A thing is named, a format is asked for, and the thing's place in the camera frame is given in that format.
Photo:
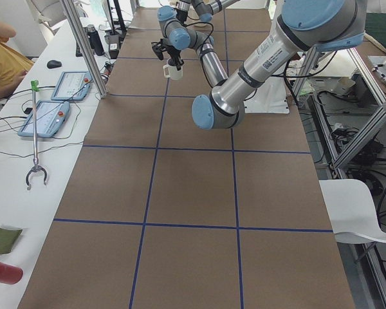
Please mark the aluminium frame rack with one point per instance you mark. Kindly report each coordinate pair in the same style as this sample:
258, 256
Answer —
342, 102

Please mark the black water bottle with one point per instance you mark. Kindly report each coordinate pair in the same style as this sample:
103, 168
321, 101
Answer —
95, 42

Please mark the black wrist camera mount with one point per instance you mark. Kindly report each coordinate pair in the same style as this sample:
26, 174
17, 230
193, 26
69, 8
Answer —
159, 48

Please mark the green cloth pouch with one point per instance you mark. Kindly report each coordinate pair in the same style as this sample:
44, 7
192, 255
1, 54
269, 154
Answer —
8, 239

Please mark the far blue teach pendant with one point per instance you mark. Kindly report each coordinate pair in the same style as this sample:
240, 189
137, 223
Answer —
72, 85

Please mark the aluminium frame post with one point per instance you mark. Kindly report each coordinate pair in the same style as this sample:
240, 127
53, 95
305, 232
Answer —
80, 36

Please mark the red cylinder bottle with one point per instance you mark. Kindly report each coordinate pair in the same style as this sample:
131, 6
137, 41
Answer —
10, 274

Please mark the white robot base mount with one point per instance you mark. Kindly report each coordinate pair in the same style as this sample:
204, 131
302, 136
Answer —
271, 97

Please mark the blue teach pendant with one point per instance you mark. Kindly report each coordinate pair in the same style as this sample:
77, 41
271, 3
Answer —
50, 117
72, 85

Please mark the person in yellow shirt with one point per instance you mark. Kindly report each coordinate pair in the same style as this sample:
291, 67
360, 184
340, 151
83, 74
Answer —
13, 65

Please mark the near blue teach pendant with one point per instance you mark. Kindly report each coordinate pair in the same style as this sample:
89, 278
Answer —
50, 117

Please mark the metal reacher grabber tool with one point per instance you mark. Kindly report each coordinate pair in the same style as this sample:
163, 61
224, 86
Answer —
36, 167

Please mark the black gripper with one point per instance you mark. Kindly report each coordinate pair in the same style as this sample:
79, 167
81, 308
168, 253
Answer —
172, 53

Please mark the black computer mouse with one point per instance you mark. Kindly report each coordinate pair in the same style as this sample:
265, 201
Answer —
54, 64

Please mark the white plastic mug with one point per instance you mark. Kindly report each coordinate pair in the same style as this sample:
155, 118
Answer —
172, 72

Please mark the white chair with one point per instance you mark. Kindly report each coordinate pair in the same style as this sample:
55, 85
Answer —
351, 211

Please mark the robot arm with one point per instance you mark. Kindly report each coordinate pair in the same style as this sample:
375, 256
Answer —
205, 11
326, 25

